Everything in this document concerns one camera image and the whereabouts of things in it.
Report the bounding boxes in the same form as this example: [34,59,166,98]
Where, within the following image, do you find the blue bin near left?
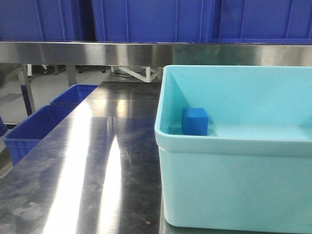
[3,105,78,166]

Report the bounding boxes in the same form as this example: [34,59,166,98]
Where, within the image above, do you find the blue crate upper middle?
[92,0,215,43]

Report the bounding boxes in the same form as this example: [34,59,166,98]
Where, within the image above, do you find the blue crate upper right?
[210,0,312,45]

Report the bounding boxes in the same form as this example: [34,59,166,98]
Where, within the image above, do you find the blue bin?
[3,105,78,166]
[50,84,98,106]

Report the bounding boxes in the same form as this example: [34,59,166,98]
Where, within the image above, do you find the white metal frame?
[110,66,163,83]

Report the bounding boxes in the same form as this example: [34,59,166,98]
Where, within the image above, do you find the light teal plastic tub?
[155,65,312,234]

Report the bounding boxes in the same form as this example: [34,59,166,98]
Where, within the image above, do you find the blue crate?
[210,0,312,45]
[0,0,86,41]
[92,0,215,43]

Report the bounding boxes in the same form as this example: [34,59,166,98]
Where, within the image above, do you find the blue bin far left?
[50,84,98,106]

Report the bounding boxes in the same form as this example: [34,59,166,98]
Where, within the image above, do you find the stainless steel shelf rail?
[0,41,312,67]

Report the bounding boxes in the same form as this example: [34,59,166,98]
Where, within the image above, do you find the steel shelf leg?
[18,64,36,116]

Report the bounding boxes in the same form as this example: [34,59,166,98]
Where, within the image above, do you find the blue foam cube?
[181,108,209,136]

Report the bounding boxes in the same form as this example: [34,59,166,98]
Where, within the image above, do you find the blue crate upper left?
[0,0,86,41]

